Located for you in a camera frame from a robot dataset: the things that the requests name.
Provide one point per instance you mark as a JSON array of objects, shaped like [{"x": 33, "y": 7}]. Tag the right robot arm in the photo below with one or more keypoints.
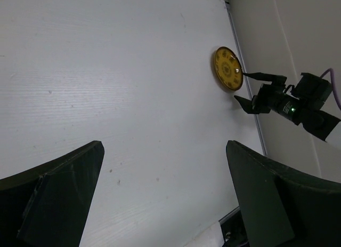
[{"x": 300, "y": 104}]

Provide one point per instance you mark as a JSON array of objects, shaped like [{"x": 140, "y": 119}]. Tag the aluminium rail right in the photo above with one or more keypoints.
[{"x": 228, "y": 8}]

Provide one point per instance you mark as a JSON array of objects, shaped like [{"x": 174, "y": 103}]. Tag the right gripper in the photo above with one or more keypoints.
[{"x": 270, "y": 97}]

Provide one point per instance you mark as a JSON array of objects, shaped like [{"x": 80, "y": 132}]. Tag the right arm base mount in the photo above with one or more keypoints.
[{"x": 233, "y": 230}]

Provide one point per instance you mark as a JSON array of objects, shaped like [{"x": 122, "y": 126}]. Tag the yellow brown plate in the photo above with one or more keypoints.
[{"x": 228, "y": 68}]

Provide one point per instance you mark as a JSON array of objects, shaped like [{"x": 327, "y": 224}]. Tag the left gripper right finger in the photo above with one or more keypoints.
[{"x": 281, "y": 206}]

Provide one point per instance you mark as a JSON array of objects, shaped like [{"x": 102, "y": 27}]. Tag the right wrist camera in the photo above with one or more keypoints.
[{"x": 312, "y": 91}]

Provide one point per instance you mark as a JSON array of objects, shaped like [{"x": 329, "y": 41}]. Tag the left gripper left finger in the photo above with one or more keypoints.
[{"x": 48, "y": 205}]

